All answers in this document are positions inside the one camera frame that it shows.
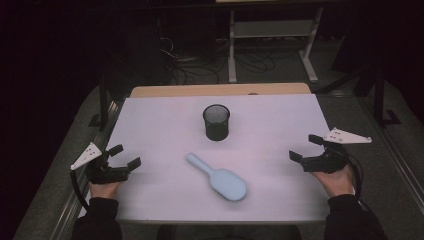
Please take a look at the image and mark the tangle of floor cables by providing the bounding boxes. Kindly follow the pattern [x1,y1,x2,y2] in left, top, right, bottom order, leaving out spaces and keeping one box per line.
[156,35,278,85]

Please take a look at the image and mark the light blue hairbrush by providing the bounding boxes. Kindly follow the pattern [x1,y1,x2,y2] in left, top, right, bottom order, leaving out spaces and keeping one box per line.
[185,152,248,202]

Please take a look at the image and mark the black metal stand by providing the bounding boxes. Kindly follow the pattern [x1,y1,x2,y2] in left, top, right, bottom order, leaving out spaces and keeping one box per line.
[88,73,112,132]
[372,65,403,128]

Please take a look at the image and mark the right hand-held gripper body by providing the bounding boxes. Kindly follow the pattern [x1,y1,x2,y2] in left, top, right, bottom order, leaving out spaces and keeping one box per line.
[301,127,373,175]

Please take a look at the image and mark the person's left hand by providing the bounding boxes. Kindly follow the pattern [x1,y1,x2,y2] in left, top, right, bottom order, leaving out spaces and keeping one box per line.
[88,179,123,200]

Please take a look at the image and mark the left hand-held gripper black cable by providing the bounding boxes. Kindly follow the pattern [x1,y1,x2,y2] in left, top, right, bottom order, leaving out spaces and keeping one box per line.
[69,169,90,212]

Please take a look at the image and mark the white table cover sheet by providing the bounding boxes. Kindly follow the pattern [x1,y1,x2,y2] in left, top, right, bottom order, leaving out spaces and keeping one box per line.
[78,93,332,224]

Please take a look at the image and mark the black mesh pen cup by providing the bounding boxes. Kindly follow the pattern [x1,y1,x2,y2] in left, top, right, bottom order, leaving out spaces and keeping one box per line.
[202,104,231,142]

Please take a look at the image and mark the right hand-held gripper black cable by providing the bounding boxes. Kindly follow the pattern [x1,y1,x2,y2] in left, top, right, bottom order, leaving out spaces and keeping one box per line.
[345,153,372,212]

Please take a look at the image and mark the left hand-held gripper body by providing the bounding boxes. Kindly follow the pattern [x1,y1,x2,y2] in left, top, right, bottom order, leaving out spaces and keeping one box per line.
[70,142,132,185]

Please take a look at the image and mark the white metal stand frame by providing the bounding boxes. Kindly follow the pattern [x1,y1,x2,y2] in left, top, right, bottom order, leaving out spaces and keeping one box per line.
[227,6,325,84]

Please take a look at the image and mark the person's right hand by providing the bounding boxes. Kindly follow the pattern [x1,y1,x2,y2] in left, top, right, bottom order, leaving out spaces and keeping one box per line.
[311,164,356,198]

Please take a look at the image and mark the hand-held gripper black cable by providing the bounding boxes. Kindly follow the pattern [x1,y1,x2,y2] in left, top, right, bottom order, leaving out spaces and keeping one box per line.
[345,153,372,212]
[69,169,90,212]

